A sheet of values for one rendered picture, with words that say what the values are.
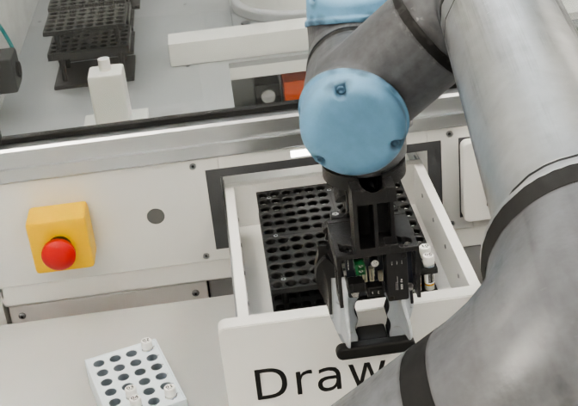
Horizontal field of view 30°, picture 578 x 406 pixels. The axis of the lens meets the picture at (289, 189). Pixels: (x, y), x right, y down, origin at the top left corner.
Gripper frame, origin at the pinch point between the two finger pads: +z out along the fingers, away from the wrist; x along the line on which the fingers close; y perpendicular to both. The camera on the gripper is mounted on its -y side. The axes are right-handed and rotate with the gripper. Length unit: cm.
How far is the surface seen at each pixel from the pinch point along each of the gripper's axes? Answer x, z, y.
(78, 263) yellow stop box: -31.2, 5.9, -30.7
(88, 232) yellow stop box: -29.4, 2.0, -31.1
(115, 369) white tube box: -27.0, 11.4, -15.8
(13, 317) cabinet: -42, 16, -37
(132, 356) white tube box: -25.2, 11.8, -18.4
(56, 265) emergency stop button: -33.3, 4.1, -27.9
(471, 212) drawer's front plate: 18.0, 7.5, -33.3
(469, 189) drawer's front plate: 17.8, 4.3, -33.3
